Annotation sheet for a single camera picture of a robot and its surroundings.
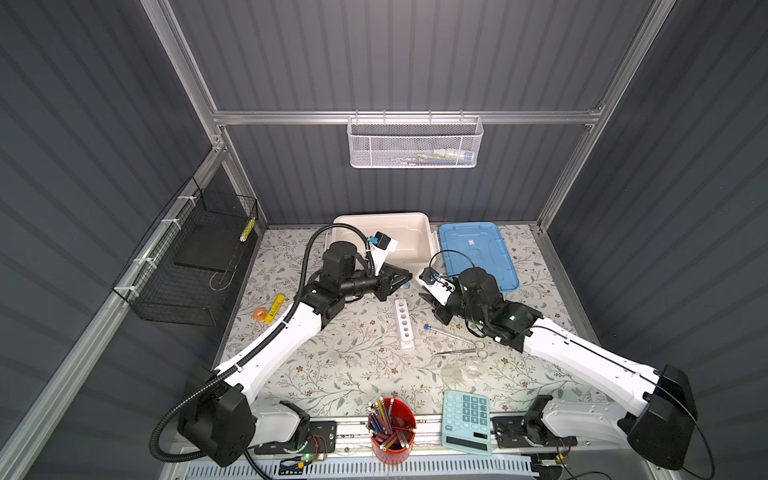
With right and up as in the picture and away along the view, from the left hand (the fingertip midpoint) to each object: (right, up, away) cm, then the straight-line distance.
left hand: (409, 274), depth 72 cm
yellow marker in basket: (-45, +11, +9) cm, 47 cm away
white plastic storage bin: (+5, +9, +36) cm, 38 cm away
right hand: (+5, -5, +3) cm, 8 cm away
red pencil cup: (-4, -34, -6) cm, 35 cm away
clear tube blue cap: (+8, -18, +19) cm, 27 cm away
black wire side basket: (-55, 0, 0) cm, 55 cm away
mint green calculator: (+14, -38, +2) cm, 40 cm away
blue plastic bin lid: (+25, +8, +42) cm, 49 cm away
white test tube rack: (-1, -17, +17) cm, 24 cm away
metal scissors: (+22, -25, +15) cm, 36 cm away
